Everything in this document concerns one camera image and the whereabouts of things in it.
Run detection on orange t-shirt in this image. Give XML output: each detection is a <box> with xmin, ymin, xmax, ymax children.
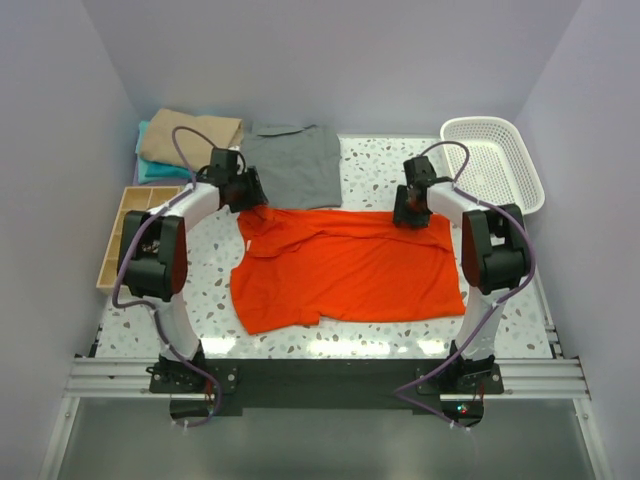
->
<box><xmin>230</xmin><ymin>207</ymin><xmax>465</xmax><ymax>335</ymax></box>

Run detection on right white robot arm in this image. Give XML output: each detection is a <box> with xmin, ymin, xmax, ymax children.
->
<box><xmin>393</xmin><ymin>155</ymin><xmax>535</xmax><ymax>393</ymax></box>

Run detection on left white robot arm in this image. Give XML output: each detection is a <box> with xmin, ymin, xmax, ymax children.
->
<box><xmin>111</xmin><ymin>148</ymin><xmax>268</xmax><ymax>400</ymax></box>

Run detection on grey folded t-shirt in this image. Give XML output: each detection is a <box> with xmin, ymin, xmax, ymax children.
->
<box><xmin>240</xmin><ymin>122</ymin><xmax>342</xmax><ymax>210</ymax></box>

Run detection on teal folded t-shirt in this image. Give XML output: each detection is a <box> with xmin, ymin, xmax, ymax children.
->
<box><xmin>134</xmin><ymin>121</ymin><xmax>191</xmax><ymax>185</ymax></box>

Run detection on white plastic basket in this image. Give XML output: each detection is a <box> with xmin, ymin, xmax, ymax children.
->
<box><xmin>440</xmin><ymin>116</ymin><xmax>545</xmax><ymax>215</ymax></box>

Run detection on beige folded t-shirt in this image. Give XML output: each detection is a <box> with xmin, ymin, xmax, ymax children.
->
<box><xmin>138</xmin><ymin>108</ymin><xmax>244</xmax><ymax>170</ymax></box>

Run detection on wooden compartment tray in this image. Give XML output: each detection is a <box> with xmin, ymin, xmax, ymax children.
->
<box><xmin>96</xmin><ymin>186</ymin><xmax>183</xmax><ymax>295</ymax></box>

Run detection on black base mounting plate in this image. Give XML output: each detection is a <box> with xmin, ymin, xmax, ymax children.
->
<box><xmin>146</xmin><ymin>358</ymin><xmax>505</xmax><ymax>420</ymax></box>

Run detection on aluminium rail frame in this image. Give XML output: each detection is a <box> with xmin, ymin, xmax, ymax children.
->
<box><xmin>49</xmin><ymin>219</ymin><xmax>596</xmax><ymax>480</ymax></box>

